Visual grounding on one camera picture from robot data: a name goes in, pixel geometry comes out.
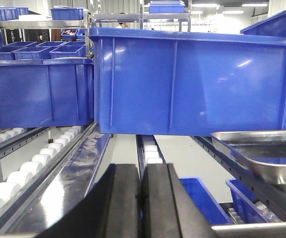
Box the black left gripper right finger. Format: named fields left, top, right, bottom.
left=141, top=164, right=218, bottom=238

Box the silver metal tray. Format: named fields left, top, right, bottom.
left=211, top=130, right=286, bottom=185

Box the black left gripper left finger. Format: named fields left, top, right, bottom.
left=37, top=164, right=140, bottom=238

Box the blue bin on left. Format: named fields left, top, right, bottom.
left=0, top=58, right=94, bottom=128

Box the white roller conveyor track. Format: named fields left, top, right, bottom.
left=0, top=125, right=82, bottom=209

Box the blue bin upper right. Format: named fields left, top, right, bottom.
left=240, top=10, right=286, bottom=37

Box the blue bin lower shelf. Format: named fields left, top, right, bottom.
left=179, top=177, right=233, bottom=225

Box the blue bin lower right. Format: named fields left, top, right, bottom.
left=226, top=178, right=282, bottom=223

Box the large blue plastic bin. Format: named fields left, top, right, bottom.
left=90, top=27, right=286, bottom=136

